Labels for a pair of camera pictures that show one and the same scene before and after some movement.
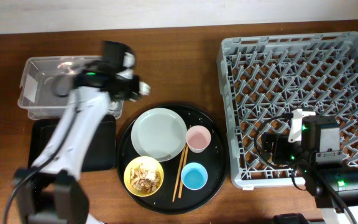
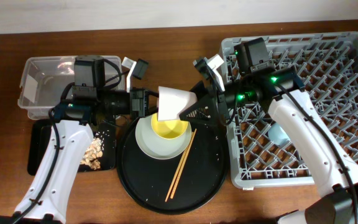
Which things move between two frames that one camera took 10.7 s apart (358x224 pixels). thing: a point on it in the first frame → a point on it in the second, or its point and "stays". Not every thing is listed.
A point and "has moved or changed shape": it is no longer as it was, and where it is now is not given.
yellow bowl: [143, 176] → [169, 129]
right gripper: [279, 142] → [207, 101]
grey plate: [158, 133] stays
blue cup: [194, 176] has moved or changed shape
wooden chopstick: [178, 178] has moved or changed shape
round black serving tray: [214, 158] stays
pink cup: [198, 138] → [173, 102]
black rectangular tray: [100, 152] stays
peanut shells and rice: [145, 179] has moved or changed shape
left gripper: [138, 97] → [141, 95]
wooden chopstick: [184, 162] → [183, 164]
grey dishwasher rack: [263, 78] stays
